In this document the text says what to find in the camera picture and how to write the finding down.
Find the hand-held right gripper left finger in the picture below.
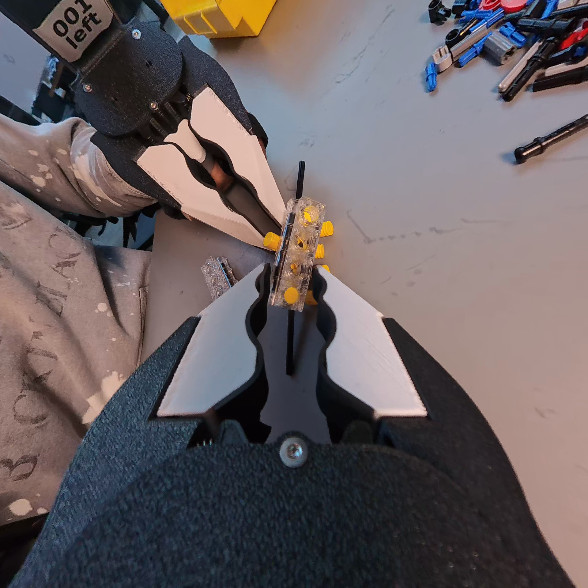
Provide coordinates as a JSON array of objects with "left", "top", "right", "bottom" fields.
[{"left": 149, "top": 263, "right": 272, "bottom": 438}]

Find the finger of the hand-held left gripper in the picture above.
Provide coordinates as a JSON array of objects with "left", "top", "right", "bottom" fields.
[
  {"left": 137, "top": 142, "right": 277, "bottom": 252},
  {"left": 188, "top": 87, "right": 288, "bottom": 227}
]

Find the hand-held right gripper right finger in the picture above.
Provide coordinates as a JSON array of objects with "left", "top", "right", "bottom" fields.
[{"left": 316, "top": 266, "right": 429, "bottom": 444}]

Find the clear toy cylinder block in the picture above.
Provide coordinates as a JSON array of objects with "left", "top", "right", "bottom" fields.
[
  {"left": 201, "top": 256, "right": 239, "bottom": 301},
  {"left": 268, "top": 198, "right": 326, "bottom": 312}
]

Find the yellow piston crankshaft assembly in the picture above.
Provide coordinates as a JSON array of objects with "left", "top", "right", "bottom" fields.
[{"left": 263, "top": 161, "right": 334, "bottom": 376}]

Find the person's left forearm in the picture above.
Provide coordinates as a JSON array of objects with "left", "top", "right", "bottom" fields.
[{"left": 0, "top": 115, "right": 159, "bottom": 219}]

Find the person's left hand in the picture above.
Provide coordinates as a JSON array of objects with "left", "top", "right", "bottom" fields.
[{"left": 209, "top": 160, "right": 236, "bottom": 193}]

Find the yellow plastic bin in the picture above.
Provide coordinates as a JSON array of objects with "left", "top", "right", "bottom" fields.
[{"left": 161, "top": 0, "right": 278, "bottom": 38}]

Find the person's grey hoodie torso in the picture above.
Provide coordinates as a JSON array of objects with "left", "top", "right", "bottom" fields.
[{"left": 0, "top": 181, "right": 152, "bottom": 524}]

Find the single black toy pin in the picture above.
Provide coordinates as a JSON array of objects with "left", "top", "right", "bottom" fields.
[{"left": 514, "top": 114, "right": 588, "bottom": 164}]

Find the pile of small toy parts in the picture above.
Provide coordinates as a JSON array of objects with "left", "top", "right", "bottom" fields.
[{"left": 425, "top": 0, "right": 588, "bottom": 103}]

